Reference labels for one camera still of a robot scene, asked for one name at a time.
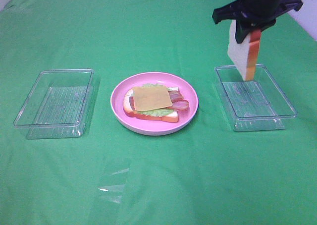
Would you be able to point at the clear plastic film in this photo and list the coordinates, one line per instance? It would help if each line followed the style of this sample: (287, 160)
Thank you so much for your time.
(113, 180)

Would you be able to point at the pink round plate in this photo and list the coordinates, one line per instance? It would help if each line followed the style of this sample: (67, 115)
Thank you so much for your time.
(154, 127)

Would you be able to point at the clear plastic tray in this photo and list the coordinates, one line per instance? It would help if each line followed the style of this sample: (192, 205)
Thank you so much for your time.
(57, 105)
(256, 105)

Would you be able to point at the toast bread slice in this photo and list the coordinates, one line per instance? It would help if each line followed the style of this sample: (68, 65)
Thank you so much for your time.
(172, 117)
(244, 55)

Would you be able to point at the bacon strip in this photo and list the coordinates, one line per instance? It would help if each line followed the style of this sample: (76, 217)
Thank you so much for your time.
(175, 95)
(180, 105)

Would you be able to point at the green lettuce leaf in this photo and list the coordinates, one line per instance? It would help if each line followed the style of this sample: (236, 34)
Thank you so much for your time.
(159, 112)

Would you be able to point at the clear plastic tray left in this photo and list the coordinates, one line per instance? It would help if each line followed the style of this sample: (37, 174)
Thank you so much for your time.
(57, 105)

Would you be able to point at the yellow cheese slice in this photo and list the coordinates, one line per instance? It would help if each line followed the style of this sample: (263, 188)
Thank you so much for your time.
(146, 92)

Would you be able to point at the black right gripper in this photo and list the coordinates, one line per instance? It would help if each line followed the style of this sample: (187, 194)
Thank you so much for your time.
(252, 15)

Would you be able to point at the clear plastic tray right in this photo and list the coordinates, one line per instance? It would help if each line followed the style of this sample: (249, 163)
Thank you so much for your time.
(256, 105)

